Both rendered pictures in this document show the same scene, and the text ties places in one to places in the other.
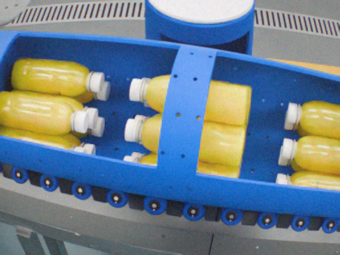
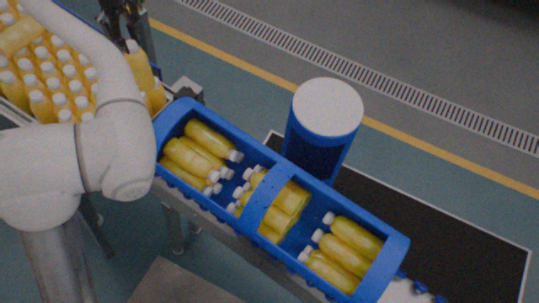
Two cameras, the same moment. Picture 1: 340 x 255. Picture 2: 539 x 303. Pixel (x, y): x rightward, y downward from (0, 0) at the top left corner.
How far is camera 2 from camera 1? 60 cm
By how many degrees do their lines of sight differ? 12
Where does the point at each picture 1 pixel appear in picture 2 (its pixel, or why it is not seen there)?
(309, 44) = (435, 127)
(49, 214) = (182, 208)
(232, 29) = (332, 141)
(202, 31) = (312, 137)
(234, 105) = (289, 205)
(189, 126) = (258, 209)
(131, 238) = (222, 239)
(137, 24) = (317, 71)
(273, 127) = (320, 215)
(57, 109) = (202, 166)
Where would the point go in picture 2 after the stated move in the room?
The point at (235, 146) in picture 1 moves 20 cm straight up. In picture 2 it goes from (281, 225) to (289, 199)
